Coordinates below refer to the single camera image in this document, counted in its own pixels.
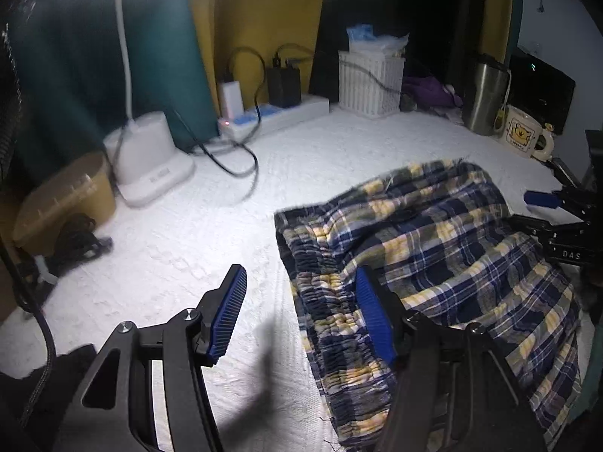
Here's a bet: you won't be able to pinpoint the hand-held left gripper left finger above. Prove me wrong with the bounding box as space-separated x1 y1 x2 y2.
52 264 248 452

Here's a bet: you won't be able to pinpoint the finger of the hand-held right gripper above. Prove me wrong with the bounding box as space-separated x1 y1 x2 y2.
508 213 594 246
524 187 597 220

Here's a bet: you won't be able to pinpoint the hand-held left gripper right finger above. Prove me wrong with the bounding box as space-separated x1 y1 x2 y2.
355 266 549 452

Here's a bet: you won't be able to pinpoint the blue yellow plaid pants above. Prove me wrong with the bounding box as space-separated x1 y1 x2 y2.
274 159 582 450

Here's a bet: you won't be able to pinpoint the cream mug with bear print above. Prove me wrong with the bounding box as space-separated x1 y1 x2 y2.
494 105 556 161

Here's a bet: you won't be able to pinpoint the black screen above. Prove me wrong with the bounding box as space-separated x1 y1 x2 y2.
509 49 576 135

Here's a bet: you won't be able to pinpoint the steel tumbler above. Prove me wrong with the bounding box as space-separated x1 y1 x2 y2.
462 54 512 137

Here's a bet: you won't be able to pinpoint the purple cloth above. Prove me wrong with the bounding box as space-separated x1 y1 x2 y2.
403 75 465 109

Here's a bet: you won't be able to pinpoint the white power strip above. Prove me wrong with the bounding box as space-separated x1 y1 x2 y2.
217 94 331 139

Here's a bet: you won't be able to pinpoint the white charger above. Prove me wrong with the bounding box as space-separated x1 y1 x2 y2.
217 81 244 121

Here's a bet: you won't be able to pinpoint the tan plastic container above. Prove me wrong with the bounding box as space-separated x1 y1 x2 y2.
13 152 117 248

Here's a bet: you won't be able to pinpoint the white wicker basket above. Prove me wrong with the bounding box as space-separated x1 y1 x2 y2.
338 50 406 118

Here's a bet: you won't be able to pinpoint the black charger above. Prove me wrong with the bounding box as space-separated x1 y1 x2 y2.
268 65 302 108

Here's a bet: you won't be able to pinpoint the black cloth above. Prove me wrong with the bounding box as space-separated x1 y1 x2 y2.
0 344 99 452

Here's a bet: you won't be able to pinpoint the blue tissue pack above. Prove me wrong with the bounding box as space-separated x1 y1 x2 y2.
347 25 410 57

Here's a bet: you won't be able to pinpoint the teal curtain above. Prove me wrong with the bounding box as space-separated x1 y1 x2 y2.
9 0 217 151

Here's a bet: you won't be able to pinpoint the yellow curtain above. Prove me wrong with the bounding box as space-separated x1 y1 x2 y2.
184 0 328 118

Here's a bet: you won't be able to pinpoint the black lamp cable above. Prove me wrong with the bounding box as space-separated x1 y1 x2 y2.
172 108 260 203

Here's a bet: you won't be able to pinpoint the white ring desk lamp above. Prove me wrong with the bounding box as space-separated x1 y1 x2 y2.
47 0 196 208

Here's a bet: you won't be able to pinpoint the bundle of black cables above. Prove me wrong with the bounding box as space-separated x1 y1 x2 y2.
19 214 114 293

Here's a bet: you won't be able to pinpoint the black braided cable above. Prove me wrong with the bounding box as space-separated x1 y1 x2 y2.
0 233 57 429

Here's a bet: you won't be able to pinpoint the black charger cable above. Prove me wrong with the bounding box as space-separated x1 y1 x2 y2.
228 46 267 139

